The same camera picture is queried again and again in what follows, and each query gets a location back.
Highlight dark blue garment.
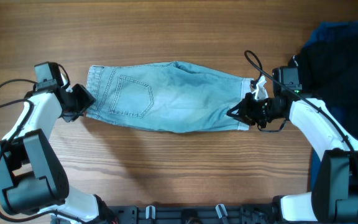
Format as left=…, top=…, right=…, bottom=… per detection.
left=303, top=20, right=358, bottom=190

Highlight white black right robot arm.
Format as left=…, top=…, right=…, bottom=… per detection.
left=227, top=93, right=358, bottom=223

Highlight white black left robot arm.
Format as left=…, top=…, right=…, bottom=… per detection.
left=0, top=83, right=118, bottom=223

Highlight black garment with white print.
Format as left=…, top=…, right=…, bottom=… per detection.
left=287, top=39, right=358, bottom=141

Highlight light blue denim shorts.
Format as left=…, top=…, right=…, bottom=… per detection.
left=86, top=61, right=253, bottom=133

